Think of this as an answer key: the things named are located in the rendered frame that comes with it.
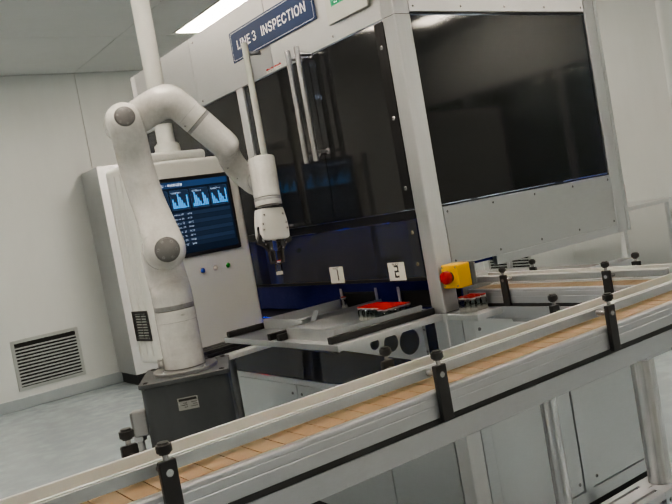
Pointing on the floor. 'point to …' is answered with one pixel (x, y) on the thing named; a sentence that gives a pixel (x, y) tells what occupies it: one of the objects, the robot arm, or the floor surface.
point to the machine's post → (429, 217)
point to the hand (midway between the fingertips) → (276, 256)
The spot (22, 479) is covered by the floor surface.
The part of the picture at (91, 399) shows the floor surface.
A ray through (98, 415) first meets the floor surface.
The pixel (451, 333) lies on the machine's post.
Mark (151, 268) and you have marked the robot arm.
